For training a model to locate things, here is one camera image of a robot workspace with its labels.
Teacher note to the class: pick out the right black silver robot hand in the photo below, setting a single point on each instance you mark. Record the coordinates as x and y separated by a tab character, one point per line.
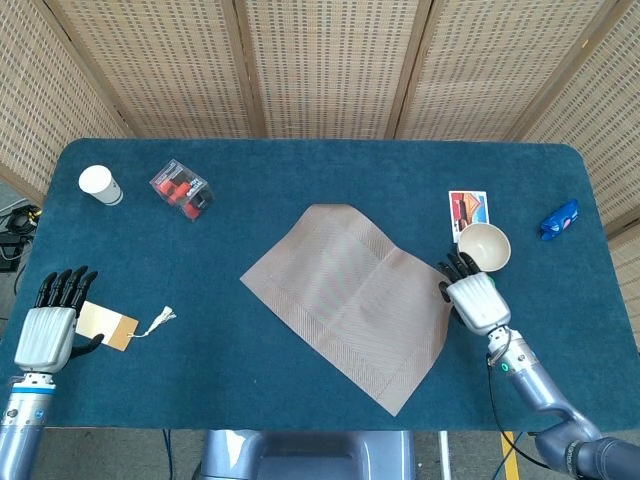
480	305

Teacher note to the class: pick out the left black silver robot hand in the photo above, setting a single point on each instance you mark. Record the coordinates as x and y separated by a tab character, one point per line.
45	340

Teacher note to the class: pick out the white bowl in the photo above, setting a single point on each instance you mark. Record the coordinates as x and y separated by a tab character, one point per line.
487	245

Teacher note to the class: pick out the brown woven placemat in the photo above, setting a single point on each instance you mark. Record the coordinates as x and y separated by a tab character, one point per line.
345	310

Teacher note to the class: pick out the tan bookmark with white tassel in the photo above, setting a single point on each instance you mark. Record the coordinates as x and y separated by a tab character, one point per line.
110	325

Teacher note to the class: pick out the colourful postcard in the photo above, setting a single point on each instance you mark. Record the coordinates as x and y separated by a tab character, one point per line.
467	207

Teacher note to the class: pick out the blue snack packet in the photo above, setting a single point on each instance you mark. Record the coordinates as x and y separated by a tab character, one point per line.
559	221

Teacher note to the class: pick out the white table leg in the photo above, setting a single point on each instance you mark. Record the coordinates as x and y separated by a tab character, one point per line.
444	455

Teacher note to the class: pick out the white paper cup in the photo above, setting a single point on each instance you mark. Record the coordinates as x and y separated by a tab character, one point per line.
100	185

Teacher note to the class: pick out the clear box of red-black parts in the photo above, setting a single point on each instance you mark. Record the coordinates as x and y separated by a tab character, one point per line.
182	192

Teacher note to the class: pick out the blue carpet table cover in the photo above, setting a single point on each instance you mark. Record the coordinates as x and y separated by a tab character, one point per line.
300	170

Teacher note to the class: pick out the grey-blue robot torso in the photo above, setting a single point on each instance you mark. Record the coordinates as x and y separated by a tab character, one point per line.
310	457

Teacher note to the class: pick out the woven wooden folding screen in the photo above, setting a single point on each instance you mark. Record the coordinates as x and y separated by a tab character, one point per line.
325	65

